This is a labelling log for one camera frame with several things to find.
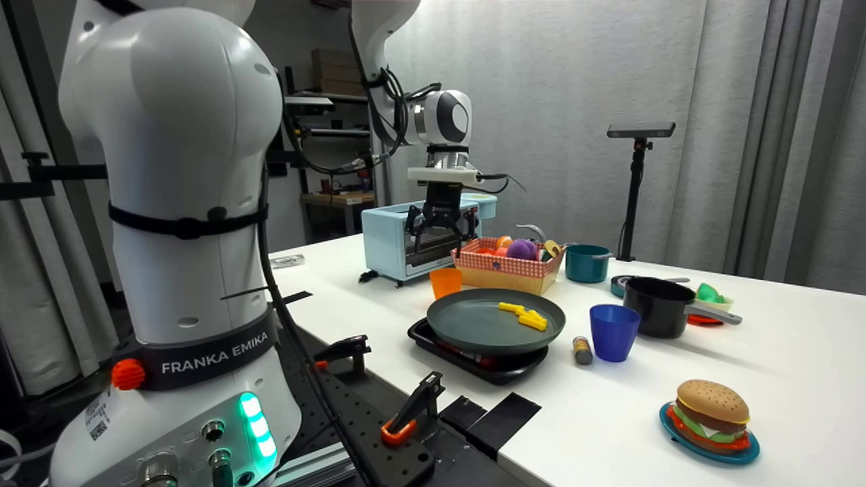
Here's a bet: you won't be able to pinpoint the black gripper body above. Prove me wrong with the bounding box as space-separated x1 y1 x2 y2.
407 184 480 251

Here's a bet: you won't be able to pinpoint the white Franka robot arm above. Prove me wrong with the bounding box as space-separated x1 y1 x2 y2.
48 0 303 487

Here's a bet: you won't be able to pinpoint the dark grey round plate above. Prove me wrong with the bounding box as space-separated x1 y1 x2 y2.
429 289 565 354

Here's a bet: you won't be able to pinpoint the yellow fries on plate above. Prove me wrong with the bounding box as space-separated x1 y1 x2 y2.
499 299 546 333

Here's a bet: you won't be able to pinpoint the blue plastic cup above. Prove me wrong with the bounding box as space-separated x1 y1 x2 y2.
590 302 641 363

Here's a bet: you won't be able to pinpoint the teal small burger plate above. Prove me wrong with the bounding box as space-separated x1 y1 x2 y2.
659 402 764 467

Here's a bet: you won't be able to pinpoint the light blue toy toaster oven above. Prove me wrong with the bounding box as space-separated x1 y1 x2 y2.
361 193 499 282

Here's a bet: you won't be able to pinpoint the purple plush toy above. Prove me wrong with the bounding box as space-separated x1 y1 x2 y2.
507 239 541 260

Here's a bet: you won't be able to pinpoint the red checkered cardboard basket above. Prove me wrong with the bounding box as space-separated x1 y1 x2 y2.
452 239 564 294

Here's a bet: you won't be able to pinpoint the teal pot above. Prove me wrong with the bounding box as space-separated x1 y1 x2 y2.
565 243 610 283

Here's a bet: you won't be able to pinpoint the black square scale base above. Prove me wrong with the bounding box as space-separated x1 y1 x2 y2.
410 320 546 385

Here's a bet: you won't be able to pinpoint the small brown cylinder toy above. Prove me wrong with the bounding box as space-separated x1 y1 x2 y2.
571 335 596 364

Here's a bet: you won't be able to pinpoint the black saucepan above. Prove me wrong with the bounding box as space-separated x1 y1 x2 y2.
624 275 739 337

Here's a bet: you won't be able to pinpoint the green toy food piece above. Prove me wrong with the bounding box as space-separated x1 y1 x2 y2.
697 282 732 306

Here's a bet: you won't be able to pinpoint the red toy food disc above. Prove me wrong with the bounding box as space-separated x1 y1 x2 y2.
687 314 724 328

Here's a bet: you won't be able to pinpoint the toy hamburger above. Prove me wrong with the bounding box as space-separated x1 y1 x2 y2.
665 378 751 455

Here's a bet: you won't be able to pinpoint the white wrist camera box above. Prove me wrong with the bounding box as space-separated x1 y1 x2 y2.
410 167 510 187

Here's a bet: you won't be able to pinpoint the orange handled black clamp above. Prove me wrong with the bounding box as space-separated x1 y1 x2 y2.
380 371 444 450

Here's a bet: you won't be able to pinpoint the black camera stand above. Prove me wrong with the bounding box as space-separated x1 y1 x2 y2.
607 121 676 260

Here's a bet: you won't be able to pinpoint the black flat bracket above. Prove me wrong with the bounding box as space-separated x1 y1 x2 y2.
442 393 541 458

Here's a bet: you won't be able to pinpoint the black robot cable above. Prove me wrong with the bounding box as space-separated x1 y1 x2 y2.
255 65 435 487

